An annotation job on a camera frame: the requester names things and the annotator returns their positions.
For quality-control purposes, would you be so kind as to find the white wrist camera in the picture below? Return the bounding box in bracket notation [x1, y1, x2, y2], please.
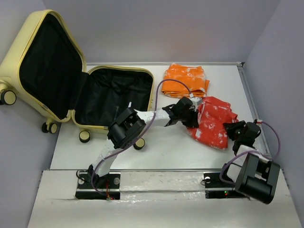
[254, 119, 263, 126]
[190, 97, 202, 110]

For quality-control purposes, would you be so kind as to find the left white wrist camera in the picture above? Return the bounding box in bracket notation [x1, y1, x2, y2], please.
[190, 97, 202, 110]

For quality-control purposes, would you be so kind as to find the orange cloth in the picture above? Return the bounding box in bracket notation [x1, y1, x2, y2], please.
[161, 63, 209, 98]

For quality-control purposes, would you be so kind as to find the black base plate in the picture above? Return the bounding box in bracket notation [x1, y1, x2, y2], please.
[200, 172, 250, 200]
[75, 170, 121, 200]

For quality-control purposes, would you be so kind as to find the yellow suitcase with black lining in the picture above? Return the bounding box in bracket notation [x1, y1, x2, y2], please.
[0, 9, 154, 143]

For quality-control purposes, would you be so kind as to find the black pen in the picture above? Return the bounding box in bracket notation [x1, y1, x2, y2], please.
[114, 106, 120, 120]

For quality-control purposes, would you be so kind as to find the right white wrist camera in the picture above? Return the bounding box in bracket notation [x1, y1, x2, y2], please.
[254, 119, 263, 126]

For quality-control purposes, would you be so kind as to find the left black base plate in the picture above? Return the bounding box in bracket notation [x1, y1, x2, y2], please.
[75, 170, 121, 200]

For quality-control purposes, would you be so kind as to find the red cloth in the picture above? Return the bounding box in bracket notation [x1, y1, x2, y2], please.
[187, 96, 238, 150]

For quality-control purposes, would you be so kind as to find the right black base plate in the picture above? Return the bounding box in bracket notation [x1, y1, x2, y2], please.
[200, 172, 250, 200]

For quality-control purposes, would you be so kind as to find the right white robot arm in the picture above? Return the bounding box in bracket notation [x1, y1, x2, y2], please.
[218, 119, 281, 204]

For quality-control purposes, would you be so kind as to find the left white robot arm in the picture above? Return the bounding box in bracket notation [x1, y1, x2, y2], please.
[87, 96, 202, 188]

